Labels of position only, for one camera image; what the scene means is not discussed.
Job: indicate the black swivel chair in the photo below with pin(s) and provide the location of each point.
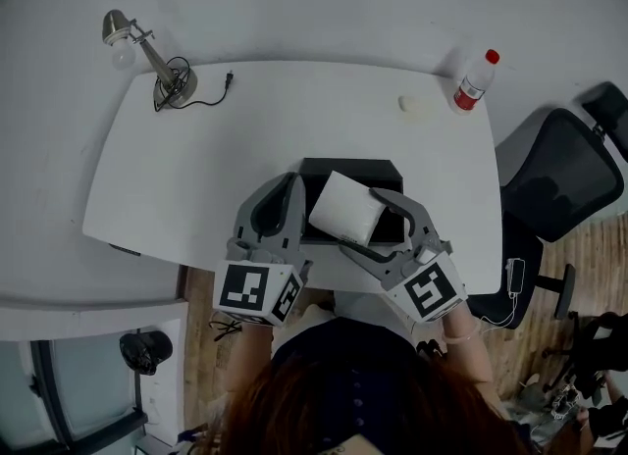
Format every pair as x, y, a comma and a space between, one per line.
596, 345

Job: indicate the black leather box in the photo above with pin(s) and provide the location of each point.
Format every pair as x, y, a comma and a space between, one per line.
358, 168

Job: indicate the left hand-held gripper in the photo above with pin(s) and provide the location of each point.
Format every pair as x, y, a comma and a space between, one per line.
245, 291

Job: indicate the person's right forearm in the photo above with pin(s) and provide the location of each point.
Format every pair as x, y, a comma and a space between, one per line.
466, 355

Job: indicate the small white oval object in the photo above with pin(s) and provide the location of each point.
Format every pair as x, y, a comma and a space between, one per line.
405, 103

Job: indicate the person's left forearm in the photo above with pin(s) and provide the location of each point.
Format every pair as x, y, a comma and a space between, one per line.
245, 360

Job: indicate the white square box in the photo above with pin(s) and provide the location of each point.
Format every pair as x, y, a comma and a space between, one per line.
343, 210

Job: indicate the person's beige trousers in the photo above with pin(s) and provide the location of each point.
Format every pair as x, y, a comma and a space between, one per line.
358, 303

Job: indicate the person's dark top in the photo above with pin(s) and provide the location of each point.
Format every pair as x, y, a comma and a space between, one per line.
343, 345

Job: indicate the dark window frame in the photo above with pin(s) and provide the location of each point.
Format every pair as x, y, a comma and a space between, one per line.
46, 394

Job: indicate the black desk control panel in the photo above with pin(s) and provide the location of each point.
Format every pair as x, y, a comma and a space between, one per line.
125, 250

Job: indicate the metal desk lamp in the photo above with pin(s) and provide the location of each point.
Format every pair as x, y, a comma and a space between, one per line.
159, 65

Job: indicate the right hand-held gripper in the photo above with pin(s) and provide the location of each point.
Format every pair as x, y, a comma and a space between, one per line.
429, 291

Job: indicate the clear bottle red cap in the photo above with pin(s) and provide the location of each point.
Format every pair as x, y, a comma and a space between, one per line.
471, 87

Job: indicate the black cap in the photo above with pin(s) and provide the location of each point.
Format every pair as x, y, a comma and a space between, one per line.
144, 352

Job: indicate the black mesh office chair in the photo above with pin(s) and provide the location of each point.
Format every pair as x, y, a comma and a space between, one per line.
559, 173

